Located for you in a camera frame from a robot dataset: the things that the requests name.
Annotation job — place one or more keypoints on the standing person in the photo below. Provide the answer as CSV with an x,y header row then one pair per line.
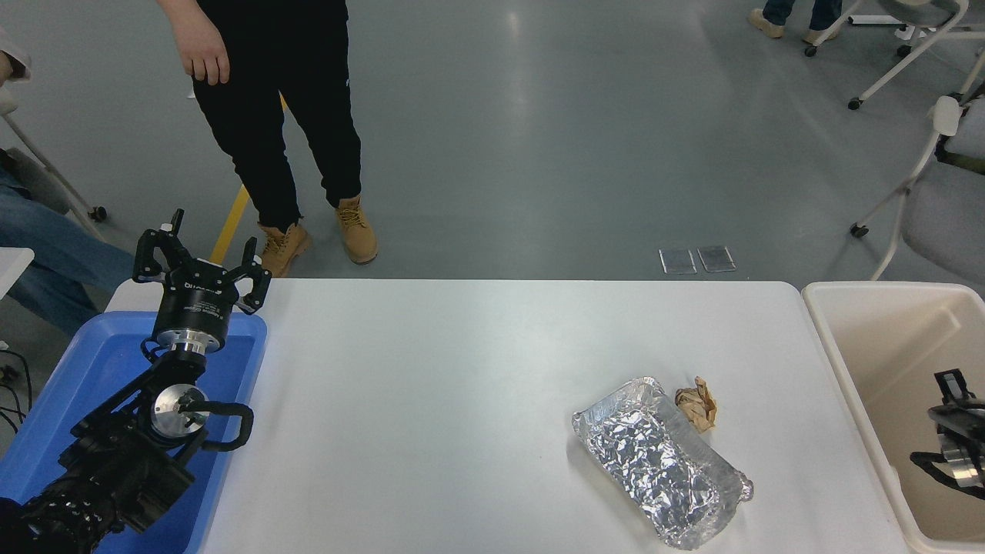
x,y
292,100

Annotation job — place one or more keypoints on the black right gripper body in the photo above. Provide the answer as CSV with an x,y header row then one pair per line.
x,y
962,419

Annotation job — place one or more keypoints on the small white table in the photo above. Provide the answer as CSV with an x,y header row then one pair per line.
x,y
11,265

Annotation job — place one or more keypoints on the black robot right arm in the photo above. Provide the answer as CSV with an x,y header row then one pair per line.
x,y
962,462

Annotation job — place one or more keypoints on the crumpled tan paper ball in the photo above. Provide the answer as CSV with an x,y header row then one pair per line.
x,y
696,408

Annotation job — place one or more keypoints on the white leg caster chair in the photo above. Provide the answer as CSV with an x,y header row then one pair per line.
x,y
38,181

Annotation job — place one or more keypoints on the clear floor plate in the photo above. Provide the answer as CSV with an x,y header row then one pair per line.
x,y
678,261
717,258

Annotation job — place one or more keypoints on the large pale bin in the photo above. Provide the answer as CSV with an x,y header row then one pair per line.
x,y
885,362

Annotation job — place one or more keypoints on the blue plastic tray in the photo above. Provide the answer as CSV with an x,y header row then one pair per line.
x,y
100,362

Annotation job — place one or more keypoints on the white frame wheeled chair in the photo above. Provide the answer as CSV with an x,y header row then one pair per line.
x,y
923,31

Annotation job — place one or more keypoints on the crumpled foil tray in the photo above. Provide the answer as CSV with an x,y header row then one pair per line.
x,y
654,462

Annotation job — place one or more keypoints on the seated person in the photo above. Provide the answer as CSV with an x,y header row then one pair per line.
x,y
54,246

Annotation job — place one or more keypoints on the walking person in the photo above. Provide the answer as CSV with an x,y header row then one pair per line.
x,y
769,19

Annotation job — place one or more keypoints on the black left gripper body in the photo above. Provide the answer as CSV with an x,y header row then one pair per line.
x,y
192,308

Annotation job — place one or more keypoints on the person's right hand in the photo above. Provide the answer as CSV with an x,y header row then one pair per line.
x,y
204,54

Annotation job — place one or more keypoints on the grey seat wheeled chair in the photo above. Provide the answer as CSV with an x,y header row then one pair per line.
x,y
946,215

